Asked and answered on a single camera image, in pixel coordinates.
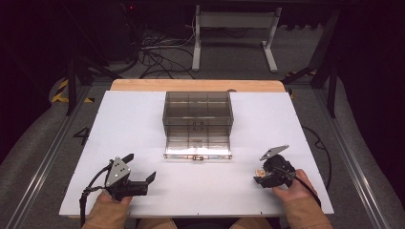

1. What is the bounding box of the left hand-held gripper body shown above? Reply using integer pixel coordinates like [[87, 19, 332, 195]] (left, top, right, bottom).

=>
[[104, 156, 150, 202]]

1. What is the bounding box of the clear grey drawer cabinet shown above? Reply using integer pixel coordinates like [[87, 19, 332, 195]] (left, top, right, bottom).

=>
[[161, 91, 235, 139]]

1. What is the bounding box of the person's right leg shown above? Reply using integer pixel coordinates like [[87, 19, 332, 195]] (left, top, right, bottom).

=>
[[228, 217, 274, 229]]

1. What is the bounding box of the yellow black hazard tape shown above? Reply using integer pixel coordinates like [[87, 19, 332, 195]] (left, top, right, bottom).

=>
[[50, 78, 96, 104]]

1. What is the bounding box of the person's right hand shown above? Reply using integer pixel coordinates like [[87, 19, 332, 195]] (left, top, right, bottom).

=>
[[271, 168, 317, 203]]

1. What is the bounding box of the dark equipment box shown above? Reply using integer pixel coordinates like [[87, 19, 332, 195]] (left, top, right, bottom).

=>
[[101, 0, 142, 63]]

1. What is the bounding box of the person's left leg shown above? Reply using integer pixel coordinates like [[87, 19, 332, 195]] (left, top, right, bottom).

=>
[[137, 218, 180, 229]]

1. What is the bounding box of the clear grey plastic drawer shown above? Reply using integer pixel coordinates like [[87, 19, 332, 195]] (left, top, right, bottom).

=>
[[162, 125, 233, 161], [162, 117, 235, 127], [163, 124, 233, 134]]

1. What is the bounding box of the black floor cable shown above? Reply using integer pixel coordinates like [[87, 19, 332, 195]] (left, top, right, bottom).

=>
[[301, 125, 333, 191]]

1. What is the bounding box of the black metal stand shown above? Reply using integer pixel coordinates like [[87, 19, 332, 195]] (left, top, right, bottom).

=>
[[280, 9, 340, 119], [65, 53, 123, 117]]

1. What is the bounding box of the person's leg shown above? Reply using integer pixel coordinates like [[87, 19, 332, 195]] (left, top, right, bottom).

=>
[[228, 217, 274, 229], [137, 218, 180, 229]]

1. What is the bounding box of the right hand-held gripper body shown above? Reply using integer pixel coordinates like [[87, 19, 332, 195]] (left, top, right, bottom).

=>
[[259, 144, 297, 189]]

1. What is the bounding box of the white metal desk frame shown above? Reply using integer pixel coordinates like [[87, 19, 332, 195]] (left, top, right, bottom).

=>
[[191, 4, 283, 73]]

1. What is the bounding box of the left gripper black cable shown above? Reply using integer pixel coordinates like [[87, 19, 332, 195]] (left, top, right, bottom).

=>
[[78, 163, 114, 228]]

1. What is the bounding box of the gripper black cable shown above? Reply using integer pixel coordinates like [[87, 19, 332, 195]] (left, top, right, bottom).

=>
[[78, 163, 114, 228], [286, 170, 323, 209]]

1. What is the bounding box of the bundle of floor cables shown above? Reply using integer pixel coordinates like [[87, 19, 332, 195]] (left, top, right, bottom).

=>
[[119, 12, 197, 80]]

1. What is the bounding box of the white board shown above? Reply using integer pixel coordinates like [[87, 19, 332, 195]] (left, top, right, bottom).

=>
[[58, 90, 335, 219]]

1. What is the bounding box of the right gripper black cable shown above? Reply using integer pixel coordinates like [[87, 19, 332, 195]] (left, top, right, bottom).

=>
[[286, 170, 323, 209]]

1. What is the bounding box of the person's left hand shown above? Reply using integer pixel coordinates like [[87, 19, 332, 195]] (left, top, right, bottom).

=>
[[96, 192, 134, 208]]

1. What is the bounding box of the aluminium floor rail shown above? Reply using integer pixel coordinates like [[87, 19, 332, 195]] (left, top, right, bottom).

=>
[[312, 88, 385, 229], [5, 85, 94, 229]]

